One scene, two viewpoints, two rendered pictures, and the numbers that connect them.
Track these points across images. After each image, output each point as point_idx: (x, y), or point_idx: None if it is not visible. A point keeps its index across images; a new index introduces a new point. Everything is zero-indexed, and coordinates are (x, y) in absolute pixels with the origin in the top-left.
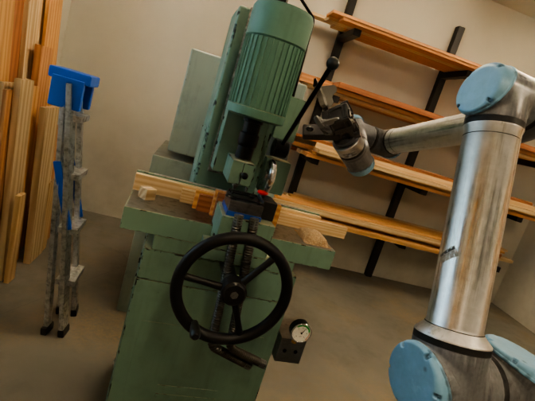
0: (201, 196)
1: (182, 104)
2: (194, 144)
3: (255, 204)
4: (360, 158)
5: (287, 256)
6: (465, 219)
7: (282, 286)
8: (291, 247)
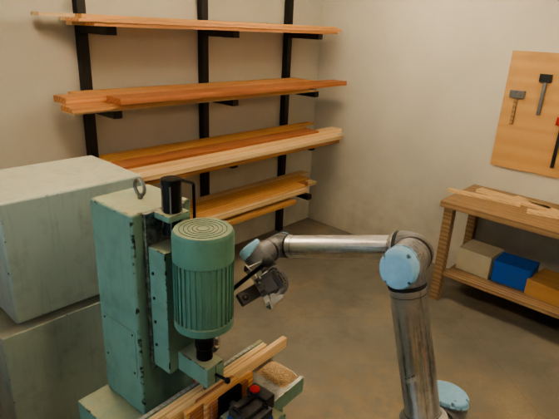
0: (195, 417)
1: (14, 269)
2: (46, 299)
3: (266, 411)
4: (284, 289)
5: (277, 409)
6: (416, 357)
7: None
8: (279, 401)
